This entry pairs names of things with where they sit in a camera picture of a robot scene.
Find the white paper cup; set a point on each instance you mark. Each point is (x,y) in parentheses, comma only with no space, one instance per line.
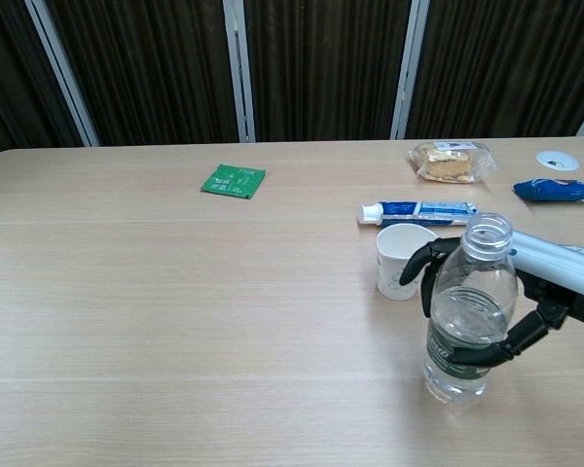
(394,262)

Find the blue cookie packet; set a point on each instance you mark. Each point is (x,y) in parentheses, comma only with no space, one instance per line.
(555,190)

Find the clear plastic bottle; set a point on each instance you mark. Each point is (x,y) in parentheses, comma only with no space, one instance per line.
(472,292)

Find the right black grey robot hand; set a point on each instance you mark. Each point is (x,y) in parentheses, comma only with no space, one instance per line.
(559,272)

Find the clear bag of biscuits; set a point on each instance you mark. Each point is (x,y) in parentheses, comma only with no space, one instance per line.
(448,163)

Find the green sachet packet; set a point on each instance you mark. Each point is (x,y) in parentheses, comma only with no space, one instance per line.
(233,181)

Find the blue white toothpaste tube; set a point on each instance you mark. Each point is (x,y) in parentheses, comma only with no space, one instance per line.
(418,210)

